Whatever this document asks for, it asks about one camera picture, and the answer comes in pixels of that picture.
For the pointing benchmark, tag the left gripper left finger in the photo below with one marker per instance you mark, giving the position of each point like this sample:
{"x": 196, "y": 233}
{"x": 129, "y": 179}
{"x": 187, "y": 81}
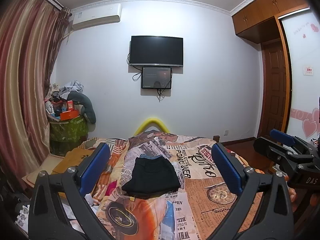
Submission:
{"x": 47, "y": 218}

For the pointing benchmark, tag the wooden overhead cabinet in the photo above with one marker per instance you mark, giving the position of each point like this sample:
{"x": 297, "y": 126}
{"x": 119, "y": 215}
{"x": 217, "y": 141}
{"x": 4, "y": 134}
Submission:
{"x": 257, "y": 23}

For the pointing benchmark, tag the black wall television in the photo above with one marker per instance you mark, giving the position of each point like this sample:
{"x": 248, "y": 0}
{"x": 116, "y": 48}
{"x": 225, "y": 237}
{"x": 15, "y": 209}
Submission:
{"x": 156, "y": 51}

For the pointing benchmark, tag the black pants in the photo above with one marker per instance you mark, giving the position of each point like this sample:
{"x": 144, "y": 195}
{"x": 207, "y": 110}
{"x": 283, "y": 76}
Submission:
{"x": 152, "y": 178}

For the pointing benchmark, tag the folded blue jeans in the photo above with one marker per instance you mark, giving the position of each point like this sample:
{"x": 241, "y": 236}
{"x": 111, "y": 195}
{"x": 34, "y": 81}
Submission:
{"x": 150, "y": 157}

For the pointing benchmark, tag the white wardrobe sliding door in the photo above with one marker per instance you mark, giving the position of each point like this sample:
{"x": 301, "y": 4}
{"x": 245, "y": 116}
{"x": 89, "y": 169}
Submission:
{"x": 302, "y": 35}

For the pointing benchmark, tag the wooden lap desk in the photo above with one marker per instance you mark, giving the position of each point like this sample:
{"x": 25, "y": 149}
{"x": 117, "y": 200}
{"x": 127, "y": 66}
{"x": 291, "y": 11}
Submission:
{"x": 72, "y": 158}

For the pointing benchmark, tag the orange box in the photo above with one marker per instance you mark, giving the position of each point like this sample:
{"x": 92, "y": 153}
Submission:
{"x": 67, "y": 115}

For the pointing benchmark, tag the right hand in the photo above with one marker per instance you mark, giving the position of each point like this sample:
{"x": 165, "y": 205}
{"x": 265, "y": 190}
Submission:
{"x": 293, "y": 195}

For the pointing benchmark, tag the wooden door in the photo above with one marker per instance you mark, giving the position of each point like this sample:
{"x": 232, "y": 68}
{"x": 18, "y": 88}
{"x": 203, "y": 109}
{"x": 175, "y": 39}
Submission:
{"x": 274, "y": 93}

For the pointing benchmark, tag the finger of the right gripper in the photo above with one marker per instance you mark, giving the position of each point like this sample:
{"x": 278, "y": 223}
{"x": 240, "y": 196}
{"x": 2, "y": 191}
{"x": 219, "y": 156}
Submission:
{"x": 282, "y": 138}

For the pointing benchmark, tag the small wall monitor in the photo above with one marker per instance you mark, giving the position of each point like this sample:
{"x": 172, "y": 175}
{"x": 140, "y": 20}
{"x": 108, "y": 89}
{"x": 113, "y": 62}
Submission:
{"x": 156, "y": 78}

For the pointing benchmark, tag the white air conditioner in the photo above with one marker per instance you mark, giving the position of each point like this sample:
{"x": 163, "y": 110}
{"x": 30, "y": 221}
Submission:
{"x": 110, "y": 13}

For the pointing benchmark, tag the grey plush toy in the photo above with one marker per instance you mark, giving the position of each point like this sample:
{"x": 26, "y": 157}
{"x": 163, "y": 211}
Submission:
{"x": 87, "y": 108}

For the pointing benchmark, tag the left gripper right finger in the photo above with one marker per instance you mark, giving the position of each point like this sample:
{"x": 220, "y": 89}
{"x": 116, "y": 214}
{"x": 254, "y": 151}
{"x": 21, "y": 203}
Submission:
{"x": 273, "y": 218}

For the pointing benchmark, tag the pile of clothes on box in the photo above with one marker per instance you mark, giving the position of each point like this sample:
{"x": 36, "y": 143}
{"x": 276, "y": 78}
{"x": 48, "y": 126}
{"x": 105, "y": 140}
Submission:
{"x": 57, "y": 93}

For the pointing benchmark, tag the green storage box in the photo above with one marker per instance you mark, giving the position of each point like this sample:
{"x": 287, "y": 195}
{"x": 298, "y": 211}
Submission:
{"x": 71, "y": 130}

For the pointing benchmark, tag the newspaper print bed cover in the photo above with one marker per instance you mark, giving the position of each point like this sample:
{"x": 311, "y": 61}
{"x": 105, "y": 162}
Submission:
{"x": 192, "y": 212}

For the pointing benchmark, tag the striped red curtain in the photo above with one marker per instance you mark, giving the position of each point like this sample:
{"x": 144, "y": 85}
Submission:
{"x": 31, "y": 36}

